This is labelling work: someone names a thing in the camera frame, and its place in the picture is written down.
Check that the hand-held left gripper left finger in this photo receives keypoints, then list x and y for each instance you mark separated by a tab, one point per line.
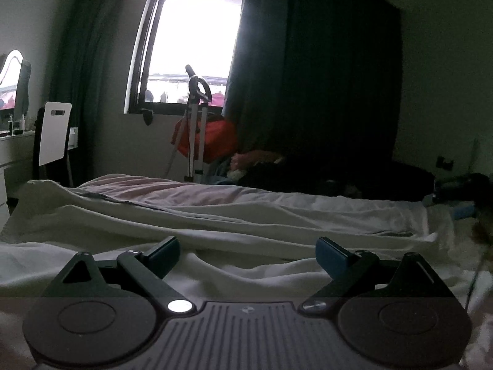
165	253

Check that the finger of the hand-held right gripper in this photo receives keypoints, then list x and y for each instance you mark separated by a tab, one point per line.
464	212

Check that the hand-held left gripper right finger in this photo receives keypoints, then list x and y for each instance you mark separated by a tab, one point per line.
329	256

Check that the pile of dark clothes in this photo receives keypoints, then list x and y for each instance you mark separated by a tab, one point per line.
331	179

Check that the pink and white clothes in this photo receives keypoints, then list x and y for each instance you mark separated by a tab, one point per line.
250	162

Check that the pink blanket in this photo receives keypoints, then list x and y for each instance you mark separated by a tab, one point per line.
161	189

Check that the white bed sheet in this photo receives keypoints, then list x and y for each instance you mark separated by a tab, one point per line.
246	273

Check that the red bag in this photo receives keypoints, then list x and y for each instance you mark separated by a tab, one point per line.
213	138

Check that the metal folding stand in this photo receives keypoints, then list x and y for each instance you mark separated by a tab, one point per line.
195	123

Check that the small black windowsill object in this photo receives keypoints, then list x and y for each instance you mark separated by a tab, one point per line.
148	117

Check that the white chair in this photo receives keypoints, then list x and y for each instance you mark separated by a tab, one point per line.
54	135

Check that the white dresser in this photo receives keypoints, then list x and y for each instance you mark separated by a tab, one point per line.
13	162

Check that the dark curtain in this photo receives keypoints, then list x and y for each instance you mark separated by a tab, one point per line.
319	65

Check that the small dark bottle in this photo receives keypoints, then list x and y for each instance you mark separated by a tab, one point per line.
11	124

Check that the grey sheer curtain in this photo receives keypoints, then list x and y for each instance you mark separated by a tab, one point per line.
86	65

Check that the black framed window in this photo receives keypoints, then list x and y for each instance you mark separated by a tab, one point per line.
192	42

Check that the lit vanity mirror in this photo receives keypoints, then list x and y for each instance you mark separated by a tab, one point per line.
15	81

